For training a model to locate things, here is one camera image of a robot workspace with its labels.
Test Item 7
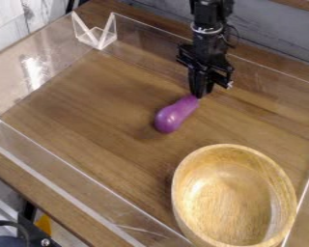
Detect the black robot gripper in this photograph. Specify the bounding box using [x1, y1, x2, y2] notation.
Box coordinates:
[175, 25, 234, 98]

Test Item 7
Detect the purple toy eggplant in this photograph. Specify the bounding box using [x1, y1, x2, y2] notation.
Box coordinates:
[154, 95, 198, 133]

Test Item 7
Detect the brown wooden bowl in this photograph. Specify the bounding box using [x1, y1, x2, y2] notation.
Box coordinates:
[171, 144, 296, 247]

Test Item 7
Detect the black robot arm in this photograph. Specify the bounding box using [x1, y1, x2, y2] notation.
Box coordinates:
[175, 0, 234, 98]

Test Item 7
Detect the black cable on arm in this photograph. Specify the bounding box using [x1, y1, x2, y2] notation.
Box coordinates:
[219, 23, 241, 49]

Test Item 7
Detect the clear acrylic corner bracket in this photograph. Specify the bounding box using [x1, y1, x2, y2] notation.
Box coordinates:
[70, 13, 117, 50]

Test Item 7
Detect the clear acrylic tray wall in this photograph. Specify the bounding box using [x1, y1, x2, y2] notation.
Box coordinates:
[0, 16, 309, 247]

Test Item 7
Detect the black clamp with cable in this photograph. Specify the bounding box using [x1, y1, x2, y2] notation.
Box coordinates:
[0, 220, 61, 247]

